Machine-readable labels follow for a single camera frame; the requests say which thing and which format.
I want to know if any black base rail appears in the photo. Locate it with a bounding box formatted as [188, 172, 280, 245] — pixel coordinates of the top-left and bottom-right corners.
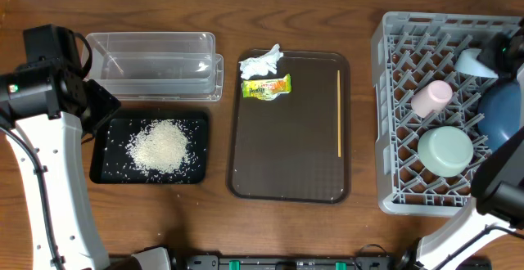
[183, 255, 394, 270]

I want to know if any mint green bowl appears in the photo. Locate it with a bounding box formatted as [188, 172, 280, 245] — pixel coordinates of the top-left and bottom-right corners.
[418, 126, 474, 178]

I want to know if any clear plastic bin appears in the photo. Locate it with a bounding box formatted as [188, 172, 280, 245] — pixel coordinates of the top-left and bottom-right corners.
[82, 32, 224, 101]

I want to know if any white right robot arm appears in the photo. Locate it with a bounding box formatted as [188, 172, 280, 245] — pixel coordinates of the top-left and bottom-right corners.
[396, 31, 523, 269]

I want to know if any yellow snack wrapper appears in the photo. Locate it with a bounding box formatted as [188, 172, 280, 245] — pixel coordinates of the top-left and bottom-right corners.
[242, 74, 291, 101]

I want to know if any grey dishwasher rack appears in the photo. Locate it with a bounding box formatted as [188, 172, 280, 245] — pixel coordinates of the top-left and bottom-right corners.
[371, 11, 522, 217]

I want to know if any pink cup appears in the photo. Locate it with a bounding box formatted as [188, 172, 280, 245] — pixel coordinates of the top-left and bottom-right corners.
[410, 80, 453, 118]

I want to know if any wooden chopstick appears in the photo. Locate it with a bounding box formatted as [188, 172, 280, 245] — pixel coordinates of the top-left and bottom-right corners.
[337, 70, 342, 158]

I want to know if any brown serving tray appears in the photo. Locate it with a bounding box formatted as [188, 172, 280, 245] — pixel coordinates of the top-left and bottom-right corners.
[227, 51, 351, 204]

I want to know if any dark blue plate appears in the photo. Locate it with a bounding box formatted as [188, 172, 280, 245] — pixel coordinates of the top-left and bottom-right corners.
[478, 81, 522, 152]

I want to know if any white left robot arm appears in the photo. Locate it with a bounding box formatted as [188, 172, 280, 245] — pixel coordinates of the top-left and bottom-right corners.
[1, 61, 121, 269]

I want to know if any white rice pile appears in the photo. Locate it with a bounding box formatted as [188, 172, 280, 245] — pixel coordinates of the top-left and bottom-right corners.
[104, 118, 206, 181]

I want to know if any white tissue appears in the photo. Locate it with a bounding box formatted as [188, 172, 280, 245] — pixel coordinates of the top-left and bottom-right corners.
[239, 43, 284, 80]

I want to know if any black plastic tray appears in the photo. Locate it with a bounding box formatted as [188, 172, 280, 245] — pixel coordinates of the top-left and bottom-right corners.
[88, 109, 212, 185]

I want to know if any light blue bowl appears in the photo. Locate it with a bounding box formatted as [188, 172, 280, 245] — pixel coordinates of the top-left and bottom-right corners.
[454, 48, 498, 79]

